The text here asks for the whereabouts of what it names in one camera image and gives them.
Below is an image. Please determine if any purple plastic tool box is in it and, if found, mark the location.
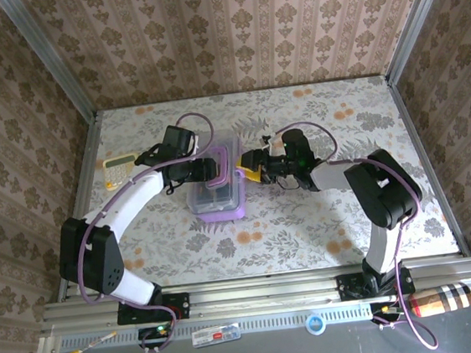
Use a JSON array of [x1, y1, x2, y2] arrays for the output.
[[179, 127, 251, 226]]

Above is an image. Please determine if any yellow calculator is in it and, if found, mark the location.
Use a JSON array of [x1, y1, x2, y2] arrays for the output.
[[101, 152, 143, 192]]

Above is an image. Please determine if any clear box with red label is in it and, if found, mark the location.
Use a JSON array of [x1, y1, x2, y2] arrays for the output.
[[190, 321, 242, 350]]

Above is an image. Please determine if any white blue tape roll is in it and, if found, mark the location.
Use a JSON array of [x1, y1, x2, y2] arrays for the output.
[[304, 310, 329, 336]]

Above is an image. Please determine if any plaid fabric pouch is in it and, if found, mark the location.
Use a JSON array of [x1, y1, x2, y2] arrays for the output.
[[406, 281, 471, 320]]

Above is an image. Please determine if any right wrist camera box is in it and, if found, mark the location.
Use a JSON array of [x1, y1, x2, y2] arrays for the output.
[[259, 132, 285, 152]]

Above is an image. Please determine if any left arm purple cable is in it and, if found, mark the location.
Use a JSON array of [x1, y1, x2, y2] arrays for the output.
[[61, 110, 237, 353]]

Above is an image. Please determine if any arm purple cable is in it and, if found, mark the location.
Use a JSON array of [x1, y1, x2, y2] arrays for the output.
[[61, 110, 237, 353], [274, 109, 440, 353]]

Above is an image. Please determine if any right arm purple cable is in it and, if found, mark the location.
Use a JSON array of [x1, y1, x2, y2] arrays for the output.
[[274, 109, 440, 353]]

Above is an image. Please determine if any aluminium table side rail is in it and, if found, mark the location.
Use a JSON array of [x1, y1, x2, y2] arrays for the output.
[[37, 110, 119, 304], [386, 69, 471, 262]]

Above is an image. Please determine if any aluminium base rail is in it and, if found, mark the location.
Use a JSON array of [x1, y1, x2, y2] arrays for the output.
[[37, 256, 471, 338]]

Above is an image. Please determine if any slotted grey cable duct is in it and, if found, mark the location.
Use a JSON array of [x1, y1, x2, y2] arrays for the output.
[[57, 300, 406, 353]]

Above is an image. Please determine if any aluminium frame post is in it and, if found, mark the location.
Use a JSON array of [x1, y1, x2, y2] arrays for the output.
[[0, 0, 98, 125], [376, 0, 469, 86]]

